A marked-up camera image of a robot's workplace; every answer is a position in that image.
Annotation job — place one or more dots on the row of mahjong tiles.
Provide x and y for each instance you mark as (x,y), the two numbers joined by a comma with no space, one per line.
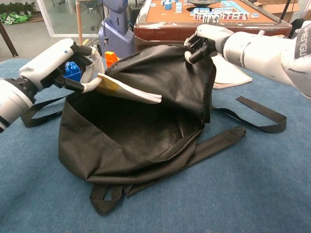
(226,17)

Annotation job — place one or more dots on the green potted plants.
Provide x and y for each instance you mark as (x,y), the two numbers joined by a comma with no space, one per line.
(17,7)

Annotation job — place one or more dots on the cream spiral notebook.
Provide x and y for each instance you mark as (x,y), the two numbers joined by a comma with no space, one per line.
(233,77)

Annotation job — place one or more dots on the dark slanted furniture leg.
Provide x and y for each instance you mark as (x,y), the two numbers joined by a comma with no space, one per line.
(8,40)

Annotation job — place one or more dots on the green crumpled cloth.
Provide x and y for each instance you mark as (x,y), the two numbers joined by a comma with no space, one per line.
(14,19)

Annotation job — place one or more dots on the orange toy block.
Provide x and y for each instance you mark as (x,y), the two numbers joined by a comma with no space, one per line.
(110,58)

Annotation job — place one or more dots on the brown mahjong table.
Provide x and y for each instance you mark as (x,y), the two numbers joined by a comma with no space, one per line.
(165,31)

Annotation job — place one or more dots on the black tripod pole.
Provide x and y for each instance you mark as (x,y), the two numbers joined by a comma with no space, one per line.
(286,11)

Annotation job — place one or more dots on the single blue-backed mahjong tile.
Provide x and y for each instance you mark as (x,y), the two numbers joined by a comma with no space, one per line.
(254,15)

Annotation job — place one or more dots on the lavender robot base column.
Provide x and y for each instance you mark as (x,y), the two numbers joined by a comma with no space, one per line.
(116,36)

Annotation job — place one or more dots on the blue table cloth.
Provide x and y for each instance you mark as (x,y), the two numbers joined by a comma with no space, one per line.
(243,182)

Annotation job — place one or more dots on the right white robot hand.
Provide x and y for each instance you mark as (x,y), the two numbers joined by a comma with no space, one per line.
(213,34)

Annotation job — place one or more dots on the wooden pole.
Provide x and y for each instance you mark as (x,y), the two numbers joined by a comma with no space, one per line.
(79,24)

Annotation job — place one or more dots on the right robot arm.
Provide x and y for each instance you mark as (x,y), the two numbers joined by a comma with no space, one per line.
(262,53)

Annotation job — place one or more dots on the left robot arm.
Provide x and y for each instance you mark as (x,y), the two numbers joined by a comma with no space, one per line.
(12,104)

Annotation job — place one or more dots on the white book yellow spine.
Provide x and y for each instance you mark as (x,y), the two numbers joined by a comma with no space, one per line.
(131,93)

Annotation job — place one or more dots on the blue toy brick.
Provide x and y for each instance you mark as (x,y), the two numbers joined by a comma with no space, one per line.
(73,71)

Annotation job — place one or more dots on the black fabric backpack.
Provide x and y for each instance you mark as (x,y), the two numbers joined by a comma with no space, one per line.
(121,155)

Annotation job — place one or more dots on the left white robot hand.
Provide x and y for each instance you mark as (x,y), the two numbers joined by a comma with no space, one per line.
(46,64)

